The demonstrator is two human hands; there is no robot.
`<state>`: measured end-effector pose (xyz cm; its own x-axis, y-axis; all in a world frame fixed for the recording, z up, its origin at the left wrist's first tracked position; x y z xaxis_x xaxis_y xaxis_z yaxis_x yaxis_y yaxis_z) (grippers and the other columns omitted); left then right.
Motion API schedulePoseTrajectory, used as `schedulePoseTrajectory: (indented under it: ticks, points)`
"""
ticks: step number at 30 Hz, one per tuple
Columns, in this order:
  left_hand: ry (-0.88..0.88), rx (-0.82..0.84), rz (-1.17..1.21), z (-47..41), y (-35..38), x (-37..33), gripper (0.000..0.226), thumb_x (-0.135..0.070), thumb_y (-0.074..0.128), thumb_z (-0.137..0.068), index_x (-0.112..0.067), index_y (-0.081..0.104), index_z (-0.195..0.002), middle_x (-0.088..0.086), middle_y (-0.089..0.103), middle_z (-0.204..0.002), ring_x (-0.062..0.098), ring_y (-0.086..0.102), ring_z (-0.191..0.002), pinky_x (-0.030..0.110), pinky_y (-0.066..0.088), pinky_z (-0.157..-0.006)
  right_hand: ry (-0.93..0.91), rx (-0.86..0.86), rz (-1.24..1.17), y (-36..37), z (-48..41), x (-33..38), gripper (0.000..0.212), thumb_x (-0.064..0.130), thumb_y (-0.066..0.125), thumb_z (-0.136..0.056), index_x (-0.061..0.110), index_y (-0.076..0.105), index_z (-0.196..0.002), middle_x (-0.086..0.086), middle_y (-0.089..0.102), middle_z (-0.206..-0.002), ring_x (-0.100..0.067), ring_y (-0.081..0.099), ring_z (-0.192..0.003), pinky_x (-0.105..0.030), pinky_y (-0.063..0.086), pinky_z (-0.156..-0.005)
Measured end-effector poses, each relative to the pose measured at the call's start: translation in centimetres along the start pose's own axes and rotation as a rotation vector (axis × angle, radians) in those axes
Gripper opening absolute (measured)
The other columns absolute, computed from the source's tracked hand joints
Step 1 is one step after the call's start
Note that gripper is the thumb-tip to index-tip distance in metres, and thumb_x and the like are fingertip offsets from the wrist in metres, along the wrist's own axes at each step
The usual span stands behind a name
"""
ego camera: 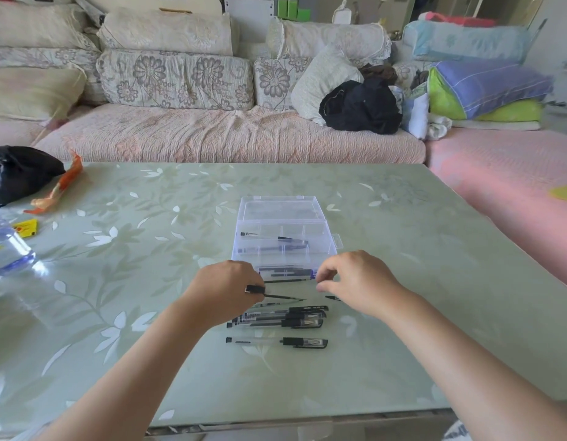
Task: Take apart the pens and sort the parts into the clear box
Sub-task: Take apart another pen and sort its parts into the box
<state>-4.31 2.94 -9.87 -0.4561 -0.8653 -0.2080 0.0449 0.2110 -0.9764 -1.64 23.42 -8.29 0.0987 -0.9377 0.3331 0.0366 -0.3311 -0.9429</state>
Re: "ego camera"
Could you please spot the clear black-capped gel pen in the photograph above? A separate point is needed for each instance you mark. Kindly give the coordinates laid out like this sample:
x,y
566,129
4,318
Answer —
x,y
306,343
288,272

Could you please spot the cream sofa bolster cushion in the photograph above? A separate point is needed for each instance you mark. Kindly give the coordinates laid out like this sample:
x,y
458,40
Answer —
x,y
35,23
331,40
164,33

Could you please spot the white towel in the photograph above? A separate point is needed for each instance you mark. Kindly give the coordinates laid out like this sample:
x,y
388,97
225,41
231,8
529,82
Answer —
x,y
438,128

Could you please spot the person's right forearm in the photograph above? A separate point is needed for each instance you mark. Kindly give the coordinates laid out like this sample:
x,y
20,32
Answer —
x,y
476,367

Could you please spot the person's left hand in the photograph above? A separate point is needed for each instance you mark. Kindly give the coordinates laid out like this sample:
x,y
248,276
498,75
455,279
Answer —
x,y
223,293

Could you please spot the clear water bottle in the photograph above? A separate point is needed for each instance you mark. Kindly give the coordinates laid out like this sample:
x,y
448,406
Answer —
x,y
8,254

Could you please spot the person's right hand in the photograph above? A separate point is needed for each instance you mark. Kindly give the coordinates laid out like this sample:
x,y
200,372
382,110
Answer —
x,y
370,284

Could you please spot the person's left forearm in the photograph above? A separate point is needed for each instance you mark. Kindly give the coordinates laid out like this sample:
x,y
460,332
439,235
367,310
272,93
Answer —
x,y
122,381

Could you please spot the pink quilted sofa seat cover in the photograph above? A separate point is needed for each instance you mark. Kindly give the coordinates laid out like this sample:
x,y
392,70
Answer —
x,y
219,135

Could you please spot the light blue bolster pillow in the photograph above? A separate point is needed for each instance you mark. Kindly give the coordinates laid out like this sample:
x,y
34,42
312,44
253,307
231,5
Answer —
x,y
467,41

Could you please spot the yellow tag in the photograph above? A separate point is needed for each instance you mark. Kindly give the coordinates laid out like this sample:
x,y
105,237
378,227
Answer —
x,y
26,228

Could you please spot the floral sofa back cushion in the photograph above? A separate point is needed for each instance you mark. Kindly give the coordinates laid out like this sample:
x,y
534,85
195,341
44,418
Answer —
x,y
178,80
274,82
49,56
406,73

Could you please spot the pale yellow pillow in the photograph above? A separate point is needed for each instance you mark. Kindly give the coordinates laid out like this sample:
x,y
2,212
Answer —
x,y
33,93

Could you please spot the salmon pink sofa seat cover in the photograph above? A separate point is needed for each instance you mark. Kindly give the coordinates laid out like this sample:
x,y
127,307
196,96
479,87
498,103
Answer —
x,y
494,174

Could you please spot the white textured pillow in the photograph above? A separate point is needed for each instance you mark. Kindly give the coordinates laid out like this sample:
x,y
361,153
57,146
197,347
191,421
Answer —
x,y
320,84

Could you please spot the white cabinet with black frame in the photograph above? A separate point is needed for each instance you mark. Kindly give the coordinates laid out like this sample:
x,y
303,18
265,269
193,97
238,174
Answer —
x,y
249,20

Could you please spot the yellow round item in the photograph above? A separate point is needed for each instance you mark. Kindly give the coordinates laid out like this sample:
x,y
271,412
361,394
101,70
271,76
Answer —
x,y
565,193

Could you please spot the black plastic bag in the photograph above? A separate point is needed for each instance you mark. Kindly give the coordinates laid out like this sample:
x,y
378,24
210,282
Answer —
x,y
19,174

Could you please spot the grey table frame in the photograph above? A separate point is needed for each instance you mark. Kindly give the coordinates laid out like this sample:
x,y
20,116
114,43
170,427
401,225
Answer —
x,y
265,429

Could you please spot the orange snack wrapper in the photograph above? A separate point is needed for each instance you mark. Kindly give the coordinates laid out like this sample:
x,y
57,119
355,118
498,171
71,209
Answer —
x,y
70,179

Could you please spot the brown garment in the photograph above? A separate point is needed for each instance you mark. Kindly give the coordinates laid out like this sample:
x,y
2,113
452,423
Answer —
x,y
379,73

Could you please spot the pale pink sofa seat cover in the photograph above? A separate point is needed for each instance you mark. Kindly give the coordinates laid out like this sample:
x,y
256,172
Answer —
x,y
12,132

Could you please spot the brown wooden stick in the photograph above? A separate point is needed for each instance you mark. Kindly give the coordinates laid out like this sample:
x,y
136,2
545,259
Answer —
x,y
175,10

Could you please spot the white tissue pack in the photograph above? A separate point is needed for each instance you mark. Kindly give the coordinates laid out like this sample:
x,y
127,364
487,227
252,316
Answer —
x,y
342,15

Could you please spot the black clothing bundle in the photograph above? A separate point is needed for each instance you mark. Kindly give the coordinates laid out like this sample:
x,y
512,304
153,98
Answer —
x,y
362,107

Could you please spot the green bottle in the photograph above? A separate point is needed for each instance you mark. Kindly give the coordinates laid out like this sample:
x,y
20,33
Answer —
x,y
282,8
292,8

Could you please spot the clear plastic storage box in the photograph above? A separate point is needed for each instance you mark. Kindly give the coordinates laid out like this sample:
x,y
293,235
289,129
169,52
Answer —
x,y
281,208

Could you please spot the white and blue cloth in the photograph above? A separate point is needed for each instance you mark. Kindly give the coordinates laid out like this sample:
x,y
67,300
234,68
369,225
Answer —
x,y
415,117

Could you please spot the pile of black gel pens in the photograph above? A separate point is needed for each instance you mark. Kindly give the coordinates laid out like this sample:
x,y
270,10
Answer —
x,y
306,322

